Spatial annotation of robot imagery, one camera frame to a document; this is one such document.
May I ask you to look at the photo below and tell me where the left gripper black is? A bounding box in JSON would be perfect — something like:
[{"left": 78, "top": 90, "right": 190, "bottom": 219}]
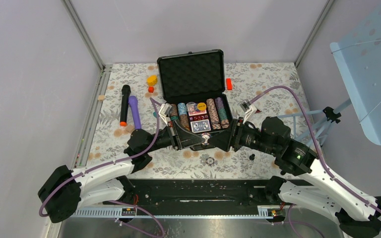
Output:
[{"left": 145, "top": 119, "right": 206, "bottom": 153}]

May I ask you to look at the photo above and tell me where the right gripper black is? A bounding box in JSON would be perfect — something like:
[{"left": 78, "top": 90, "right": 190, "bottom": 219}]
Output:
[{"left": 207, "top": 117, "right": 279, "bottom": 155}]

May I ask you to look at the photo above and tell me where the blue playing card deck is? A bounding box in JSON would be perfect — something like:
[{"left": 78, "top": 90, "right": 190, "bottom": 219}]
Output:
[{"left": 190, "top": 119, "right": 211, "bottom": 133}]

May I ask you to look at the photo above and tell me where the poker chip with die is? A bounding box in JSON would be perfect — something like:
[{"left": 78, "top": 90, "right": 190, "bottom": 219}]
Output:
[{"left": 206, "top": 157, "right": 217, "bottom": 167}]

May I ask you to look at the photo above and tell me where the clear plastic disc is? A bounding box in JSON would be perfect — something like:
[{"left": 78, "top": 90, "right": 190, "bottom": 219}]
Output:
[{"left": 186, "top": 102, "right": 195, "bottom": 115}]

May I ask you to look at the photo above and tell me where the black poker chip case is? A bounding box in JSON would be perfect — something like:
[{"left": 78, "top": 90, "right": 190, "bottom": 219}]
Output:
[{"left": 155, "top": 49, "right": 233, "bottom": 148}]

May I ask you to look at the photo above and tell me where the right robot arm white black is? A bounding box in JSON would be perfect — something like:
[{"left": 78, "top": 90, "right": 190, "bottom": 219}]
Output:
[{"left": 208, "top": 117, "right": 381, "bottom": 238}]

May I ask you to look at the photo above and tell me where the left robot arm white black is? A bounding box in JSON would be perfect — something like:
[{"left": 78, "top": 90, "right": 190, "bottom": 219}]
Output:
[{"left": 38, "top": 121, "right": 207, "bottom": 223}]

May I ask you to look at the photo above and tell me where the purple chip stack far right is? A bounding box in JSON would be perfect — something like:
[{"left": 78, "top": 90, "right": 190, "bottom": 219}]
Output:
[{"left": 214, "top": 97, "right": 230, "bottom": 129}]

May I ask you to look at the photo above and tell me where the red playing card deck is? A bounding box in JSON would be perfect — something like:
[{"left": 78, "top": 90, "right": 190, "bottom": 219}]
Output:
[{"left": 188, "top": 110, "right": 207, "bottom": 116}]

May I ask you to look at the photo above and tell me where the brown chip stack far left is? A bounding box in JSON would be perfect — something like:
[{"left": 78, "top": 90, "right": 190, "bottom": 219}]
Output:
[{"left": 169, "top": 104, "right": 179, "bottom": 121}]

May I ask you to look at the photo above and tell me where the yellow dealer button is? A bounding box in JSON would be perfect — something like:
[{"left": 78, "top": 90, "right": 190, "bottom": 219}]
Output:
[{"left": 196, "top": 102, "right": 207, "bottom": 112}]

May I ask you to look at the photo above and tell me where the red block beside case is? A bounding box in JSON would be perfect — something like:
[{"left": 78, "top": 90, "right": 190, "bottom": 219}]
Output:
[{"left": 226, "top": 78, "right": 233, "bottom": 91}]

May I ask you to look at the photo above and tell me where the floral table mat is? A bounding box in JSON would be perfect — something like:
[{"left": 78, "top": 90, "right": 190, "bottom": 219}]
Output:
[{"left": 76, "top": 63, "right": 309, "bottom": 179}]

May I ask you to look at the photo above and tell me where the purple toy microphone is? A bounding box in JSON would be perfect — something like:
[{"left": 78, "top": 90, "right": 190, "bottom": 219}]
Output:
[{"left": 128, "top": 96, "right": 142, "bottom": 129}]

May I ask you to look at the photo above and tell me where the yellow cylinder block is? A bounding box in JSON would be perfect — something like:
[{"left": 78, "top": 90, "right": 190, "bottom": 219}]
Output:
[{"left": 146, "top": 75, "right": 158, "bottom": 87}]

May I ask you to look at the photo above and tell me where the black microphone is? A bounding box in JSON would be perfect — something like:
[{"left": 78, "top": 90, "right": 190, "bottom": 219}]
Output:
[{"left": 120, "top": 84, "right": 131, "bottom": 127}]

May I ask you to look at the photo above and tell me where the light blue tripod stand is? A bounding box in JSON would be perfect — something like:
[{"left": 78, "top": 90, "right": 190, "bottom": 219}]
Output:
[{"left": 278, "top": 99, "right": 352, "bottom": 147}]

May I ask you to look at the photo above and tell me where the light blue perforated panel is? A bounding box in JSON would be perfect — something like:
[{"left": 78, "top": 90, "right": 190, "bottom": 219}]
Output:
[{"left": 330, "top": 5, "right": 381, "bottom": 145}]

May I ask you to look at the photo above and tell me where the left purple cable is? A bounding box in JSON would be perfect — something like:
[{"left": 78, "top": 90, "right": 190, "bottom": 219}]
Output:
[{"left": 38, "top": 97, "right": 167, "bottom": 238}]

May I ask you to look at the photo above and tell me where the purple cable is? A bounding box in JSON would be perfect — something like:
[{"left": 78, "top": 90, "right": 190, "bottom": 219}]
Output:
[
  {"left": 248, "top": 86, "right": 381, "bottom": 238},
  {"left": 38, "top": 97, "right": 167, "bottom": 238}
]

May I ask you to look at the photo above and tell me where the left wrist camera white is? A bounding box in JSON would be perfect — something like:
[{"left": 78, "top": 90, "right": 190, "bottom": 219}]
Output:
[{"left": 158, "top": 103, "right": 172, "bottom": 126}]

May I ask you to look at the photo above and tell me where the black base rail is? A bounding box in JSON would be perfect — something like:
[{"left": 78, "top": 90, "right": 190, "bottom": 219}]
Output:
[{"left": 70, "top": 176, "right": 298, "bottom": 217}]

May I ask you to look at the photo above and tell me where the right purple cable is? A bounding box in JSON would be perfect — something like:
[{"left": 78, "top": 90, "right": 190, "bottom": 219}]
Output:
[{"left": 248, "top": 86, "right": 381, "bottom": 238}]

